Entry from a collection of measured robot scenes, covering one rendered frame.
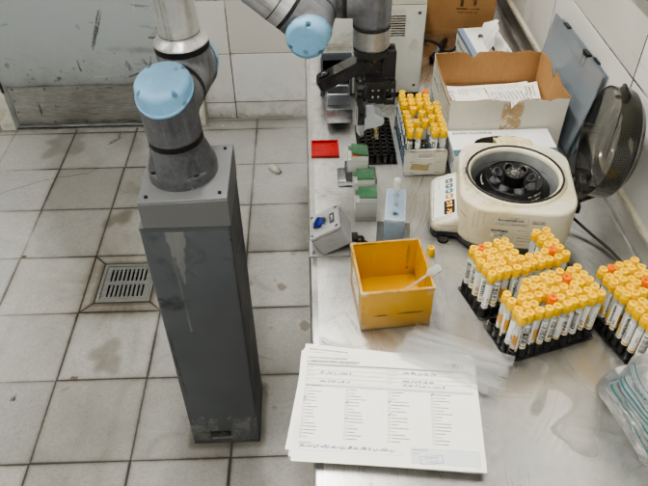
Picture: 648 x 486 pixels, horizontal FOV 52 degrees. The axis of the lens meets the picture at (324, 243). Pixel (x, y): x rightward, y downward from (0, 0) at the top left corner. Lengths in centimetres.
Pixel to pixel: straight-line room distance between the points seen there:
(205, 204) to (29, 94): 224
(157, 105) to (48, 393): 130
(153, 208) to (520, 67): 101
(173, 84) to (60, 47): 207
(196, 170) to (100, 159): 192
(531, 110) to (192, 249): 85
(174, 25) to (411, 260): 66
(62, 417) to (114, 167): 135
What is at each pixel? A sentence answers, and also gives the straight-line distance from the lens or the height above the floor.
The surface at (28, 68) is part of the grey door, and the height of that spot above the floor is 33.
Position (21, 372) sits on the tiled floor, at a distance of 250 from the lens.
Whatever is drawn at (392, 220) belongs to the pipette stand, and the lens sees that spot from 131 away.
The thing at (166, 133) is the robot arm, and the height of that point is 109.
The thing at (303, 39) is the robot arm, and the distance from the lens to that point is 121.
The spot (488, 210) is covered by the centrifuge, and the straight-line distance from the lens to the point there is 134.
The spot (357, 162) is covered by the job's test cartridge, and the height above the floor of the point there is 94.
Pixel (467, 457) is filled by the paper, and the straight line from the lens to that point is 109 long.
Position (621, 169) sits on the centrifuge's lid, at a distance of 134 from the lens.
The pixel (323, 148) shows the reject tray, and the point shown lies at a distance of 168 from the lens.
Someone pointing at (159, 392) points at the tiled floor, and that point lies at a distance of 229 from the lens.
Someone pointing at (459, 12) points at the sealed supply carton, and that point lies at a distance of 224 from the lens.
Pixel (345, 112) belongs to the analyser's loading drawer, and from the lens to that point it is 172.
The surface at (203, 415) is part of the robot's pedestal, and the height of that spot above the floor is 15.
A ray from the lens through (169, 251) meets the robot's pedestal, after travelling 154.
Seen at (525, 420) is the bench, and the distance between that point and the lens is 117.
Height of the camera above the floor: 182
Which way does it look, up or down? 42 degrees down
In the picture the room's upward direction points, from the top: 1 degrees counter-clockwise
